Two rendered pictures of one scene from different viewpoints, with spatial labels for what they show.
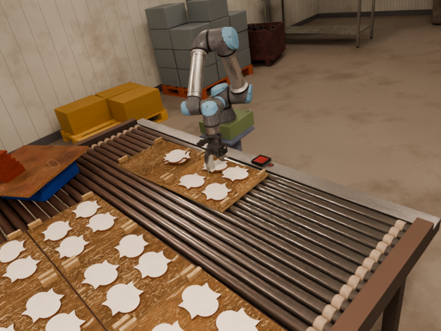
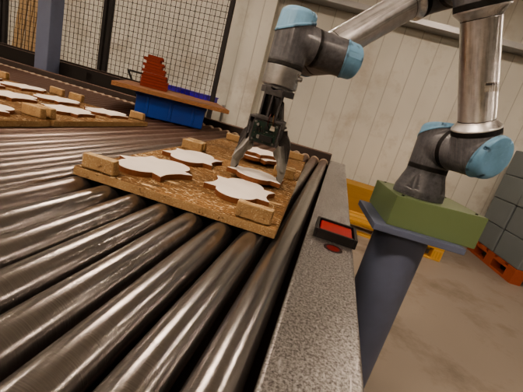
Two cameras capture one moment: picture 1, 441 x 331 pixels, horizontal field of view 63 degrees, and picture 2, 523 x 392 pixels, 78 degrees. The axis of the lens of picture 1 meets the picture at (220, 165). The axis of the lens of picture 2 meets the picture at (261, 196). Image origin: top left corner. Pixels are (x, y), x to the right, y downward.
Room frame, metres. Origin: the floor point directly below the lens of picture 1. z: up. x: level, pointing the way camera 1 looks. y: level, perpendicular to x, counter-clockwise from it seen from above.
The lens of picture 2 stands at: (1.18, -0.55, 1.11)
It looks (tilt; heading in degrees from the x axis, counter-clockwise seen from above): 16 degrees down; 49
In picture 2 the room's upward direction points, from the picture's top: 15 degrees clockwise
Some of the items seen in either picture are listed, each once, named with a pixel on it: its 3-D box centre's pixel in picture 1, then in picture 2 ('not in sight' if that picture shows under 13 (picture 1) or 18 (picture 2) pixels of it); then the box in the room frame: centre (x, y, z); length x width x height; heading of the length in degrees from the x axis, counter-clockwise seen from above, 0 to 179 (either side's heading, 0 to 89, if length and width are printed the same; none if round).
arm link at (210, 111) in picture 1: (210, 113); (293, 40); (1.63, 0.01, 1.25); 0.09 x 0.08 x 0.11; 159
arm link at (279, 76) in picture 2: (212, 129); (282, 79); (1.63, 0.01, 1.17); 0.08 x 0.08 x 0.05
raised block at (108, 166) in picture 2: (225, 202); (100, 163); (1.30, 0.01, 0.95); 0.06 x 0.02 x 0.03; 133
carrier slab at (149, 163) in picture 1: (162, 160); (252, 157); (1.85, 0.33, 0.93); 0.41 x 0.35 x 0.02; 42
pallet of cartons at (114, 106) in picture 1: (111, 114); (384, 214); (4.81, 1.37, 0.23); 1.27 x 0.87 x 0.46; 131
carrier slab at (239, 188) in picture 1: (214, 180); (212, 178); (1.54, 0.04, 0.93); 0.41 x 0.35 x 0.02; 43
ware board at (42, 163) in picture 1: (25, 167); (173, 95); (1.84, 1.08, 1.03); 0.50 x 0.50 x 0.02; 68
